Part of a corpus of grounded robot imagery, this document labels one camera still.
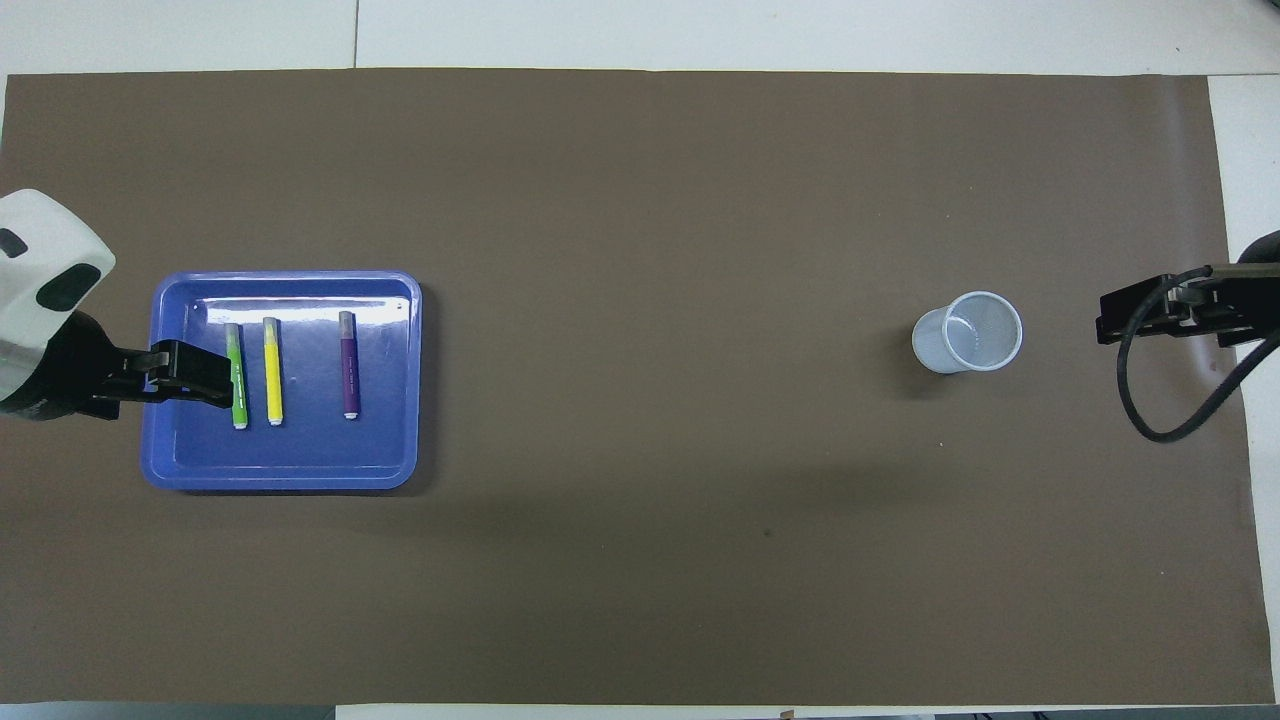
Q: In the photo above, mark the purple marker pen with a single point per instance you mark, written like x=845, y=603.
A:
x=350, y=370

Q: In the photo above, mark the blue plastic tray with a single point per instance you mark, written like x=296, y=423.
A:
x=300, y=450

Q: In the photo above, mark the clear plastic cup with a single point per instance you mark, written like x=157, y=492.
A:
x=968, y=335

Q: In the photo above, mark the brown table mat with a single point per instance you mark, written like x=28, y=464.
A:
x=650, y=200

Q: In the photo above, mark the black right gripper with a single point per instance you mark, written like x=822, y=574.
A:
x=1268, y=300

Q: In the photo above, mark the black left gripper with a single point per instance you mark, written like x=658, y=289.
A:
x=70, y=370

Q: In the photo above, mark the green marker pen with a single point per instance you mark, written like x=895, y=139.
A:
x=238, y=385

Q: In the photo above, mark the yellow marker pen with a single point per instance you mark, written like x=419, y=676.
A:
x=273, y=370

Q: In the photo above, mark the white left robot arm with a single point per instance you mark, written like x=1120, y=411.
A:
x=45, y=250

